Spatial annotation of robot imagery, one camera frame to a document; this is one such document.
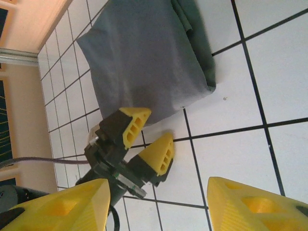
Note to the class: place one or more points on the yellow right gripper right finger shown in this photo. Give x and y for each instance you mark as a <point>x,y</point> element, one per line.
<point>252,211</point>

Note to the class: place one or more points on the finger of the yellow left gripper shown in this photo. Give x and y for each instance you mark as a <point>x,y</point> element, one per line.
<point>156,158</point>
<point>125,125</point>

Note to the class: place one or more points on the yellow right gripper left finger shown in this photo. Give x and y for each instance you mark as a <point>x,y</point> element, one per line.
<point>60,211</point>

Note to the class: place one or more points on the gray t-shirt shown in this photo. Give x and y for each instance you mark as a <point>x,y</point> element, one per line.
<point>144,60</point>

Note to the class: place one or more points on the aluminium corner post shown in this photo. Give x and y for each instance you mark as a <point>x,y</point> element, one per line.
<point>16,56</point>

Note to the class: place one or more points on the wooden table frame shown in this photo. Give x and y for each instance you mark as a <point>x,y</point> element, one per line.
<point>31,24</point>

